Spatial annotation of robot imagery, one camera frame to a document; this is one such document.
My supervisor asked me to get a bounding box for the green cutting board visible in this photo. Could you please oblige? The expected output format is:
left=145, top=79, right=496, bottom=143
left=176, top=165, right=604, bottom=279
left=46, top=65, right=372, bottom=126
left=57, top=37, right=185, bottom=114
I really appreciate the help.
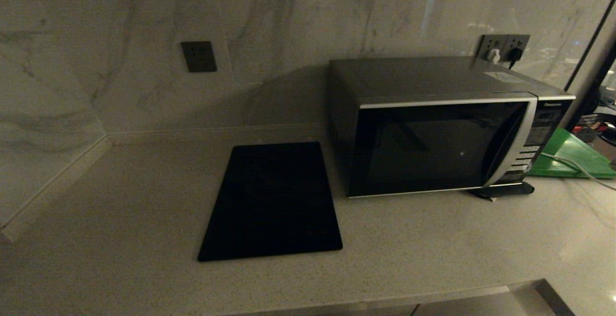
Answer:
left=528, top=127, right=616, bottom=179

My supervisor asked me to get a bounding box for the silver Panasonic microwave oven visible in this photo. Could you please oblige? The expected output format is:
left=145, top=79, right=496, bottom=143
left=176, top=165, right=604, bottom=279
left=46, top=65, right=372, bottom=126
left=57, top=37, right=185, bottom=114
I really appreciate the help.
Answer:
left=327, top=58, right=576, bottom=199

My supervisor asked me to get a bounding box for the grey double wall socket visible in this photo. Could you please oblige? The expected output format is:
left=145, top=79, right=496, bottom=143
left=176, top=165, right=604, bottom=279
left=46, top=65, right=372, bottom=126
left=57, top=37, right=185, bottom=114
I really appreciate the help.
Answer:
left=476, top=34, right=530, bottom=64

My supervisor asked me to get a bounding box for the dark grey single wall socket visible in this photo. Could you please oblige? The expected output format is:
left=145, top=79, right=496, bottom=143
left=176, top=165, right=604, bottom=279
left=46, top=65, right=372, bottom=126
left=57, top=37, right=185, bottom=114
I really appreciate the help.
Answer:
left=181, top=41, right=218, bottom=73

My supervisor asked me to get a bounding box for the dark pad under microwave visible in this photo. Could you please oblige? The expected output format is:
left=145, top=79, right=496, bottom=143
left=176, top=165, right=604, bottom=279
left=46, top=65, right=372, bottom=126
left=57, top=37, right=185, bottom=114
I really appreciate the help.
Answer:
left=469, top=181, right=536, bottom=201

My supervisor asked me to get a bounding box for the white power cable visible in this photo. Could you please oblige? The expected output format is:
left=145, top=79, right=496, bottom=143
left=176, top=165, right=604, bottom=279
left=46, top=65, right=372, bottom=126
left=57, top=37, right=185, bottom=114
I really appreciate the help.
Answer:
left=540, top=152, right=616, bottom=191

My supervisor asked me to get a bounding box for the black glass microwave door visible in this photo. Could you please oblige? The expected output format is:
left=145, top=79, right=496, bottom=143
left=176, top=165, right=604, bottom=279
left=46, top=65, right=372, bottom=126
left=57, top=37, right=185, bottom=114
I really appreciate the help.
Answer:
left=347, top=99, right=538, bottom=198

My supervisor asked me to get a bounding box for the black wire basket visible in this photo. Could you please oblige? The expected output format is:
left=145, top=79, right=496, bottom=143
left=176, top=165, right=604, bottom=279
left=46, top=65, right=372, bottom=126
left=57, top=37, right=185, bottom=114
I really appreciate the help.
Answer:
left=572, top=113, right=616, bottom=144

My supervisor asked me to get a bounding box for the black glass induction cooktop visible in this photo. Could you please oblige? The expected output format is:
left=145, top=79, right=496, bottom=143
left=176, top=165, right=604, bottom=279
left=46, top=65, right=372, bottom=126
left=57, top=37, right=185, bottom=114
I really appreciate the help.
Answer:
left=197, top=142, right=343, bottom=263

